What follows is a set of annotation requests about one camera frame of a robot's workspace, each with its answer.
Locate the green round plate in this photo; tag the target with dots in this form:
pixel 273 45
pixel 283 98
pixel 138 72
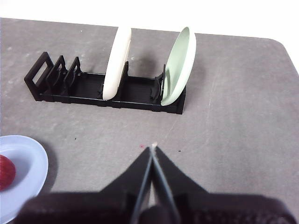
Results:
pixel 180 70

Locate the black plate rack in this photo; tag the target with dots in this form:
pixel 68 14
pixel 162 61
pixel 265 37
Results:
pixel 137 93

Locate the red apple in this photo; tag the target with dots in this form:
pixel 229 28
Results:
pixel 5 172

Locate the beige round plate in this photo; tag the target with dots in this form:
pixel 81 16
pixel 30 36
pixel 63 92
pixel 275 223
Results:
pixel 116 70

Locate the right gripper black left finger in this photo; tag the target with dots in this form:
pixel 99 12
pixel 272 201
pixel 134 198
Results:
pixel 88 210

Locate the blue round plate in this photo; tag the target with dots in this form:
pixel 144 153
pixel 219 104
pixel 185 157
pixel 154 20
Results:
pixel 35 158

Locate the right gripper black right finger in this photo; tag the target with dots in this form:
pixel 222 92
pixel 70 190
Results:
pixel 222 210

